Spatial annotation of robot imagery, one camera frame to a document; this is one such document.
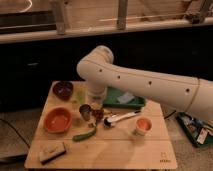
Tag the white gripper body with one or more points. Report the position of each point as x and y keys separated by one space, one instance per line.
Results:
x=95 y=94

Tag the dark purple grape bunch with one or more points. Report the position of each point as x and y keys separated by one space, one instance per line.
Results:
x=98 y=114

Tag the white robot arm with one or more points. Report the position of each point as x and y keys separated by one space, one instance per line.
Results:
x=191 y=95

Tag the dark maroon bowl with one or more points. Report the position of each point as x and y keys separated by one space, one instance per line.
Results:
x=63 y=90

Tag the orange red bowl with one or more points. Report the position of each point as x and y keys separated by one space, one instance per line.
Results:
x=58 y=120

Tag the green plastic tray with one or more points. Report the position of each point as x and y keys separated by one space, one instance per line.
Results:
x=113 y=94

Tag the light green vegetable piece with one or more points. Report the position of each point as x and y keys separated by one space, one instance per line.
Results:
x=79 y=96

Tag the small metal cup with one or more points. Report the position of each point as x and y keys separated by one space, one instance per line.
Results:
x=85 y=111

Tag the blue grey cloth piece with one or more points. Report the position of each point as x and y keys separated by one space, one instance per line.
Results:
x=125 y=98

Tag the green chili pepper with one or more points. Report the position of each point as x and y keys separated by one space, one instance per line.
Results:
x=84 y=136

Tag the orange filled white cup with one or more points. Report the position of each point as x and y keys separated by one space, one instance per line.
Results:
x=142 y=126

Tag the sponge block with dark base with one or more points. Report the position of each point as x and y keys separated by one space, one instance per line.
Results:
x=49 y=153

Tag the green bin with tools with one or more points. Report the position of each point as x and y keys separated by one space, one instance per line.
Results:
x=198 y=132

